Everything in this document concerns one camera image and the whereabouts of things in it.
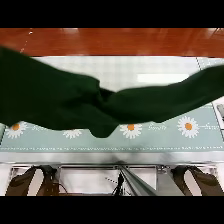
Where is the black cable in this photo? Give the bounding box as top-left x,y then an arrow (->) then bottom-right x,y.
111,172 -> 126,197

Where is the silver frame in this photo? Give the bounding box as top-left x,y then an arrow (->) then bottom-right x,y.
0,151 -> 224,197

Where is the dark green shirt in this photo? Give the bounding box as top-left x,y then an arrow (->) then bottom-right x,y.
0,45 -> 224,140

